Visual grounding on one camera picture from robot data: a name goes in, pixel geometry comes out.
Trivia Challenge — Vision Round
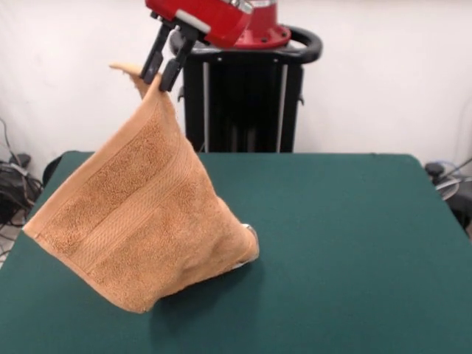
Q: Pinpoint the dark green table cloth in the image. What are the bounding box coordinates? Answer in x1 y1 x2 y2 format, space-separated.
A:
0 150 472 354

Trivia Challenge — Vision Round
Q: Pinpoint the orange terry towel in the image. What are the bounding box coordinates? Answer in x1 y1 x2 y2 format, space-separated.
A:
22 61 260 314

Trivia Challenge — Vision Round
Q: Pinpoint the black cable tangle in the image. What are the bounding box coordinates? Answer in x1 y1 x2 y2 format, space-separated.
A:
0 117 45 266

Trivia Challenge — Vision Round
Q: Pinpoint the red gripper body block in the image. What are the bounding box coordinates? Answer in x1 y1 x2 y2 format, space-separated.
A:
144 0 254 49

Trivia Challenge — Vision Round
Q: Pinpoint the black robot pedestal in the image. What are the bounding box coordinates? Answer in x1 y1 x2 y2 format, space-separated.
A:
169 24 324 153

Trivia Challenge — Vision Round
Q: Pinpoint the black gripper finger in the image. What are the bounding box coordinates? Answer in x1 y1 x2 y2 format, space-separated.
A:
159 24 202 92
139 13 175 84

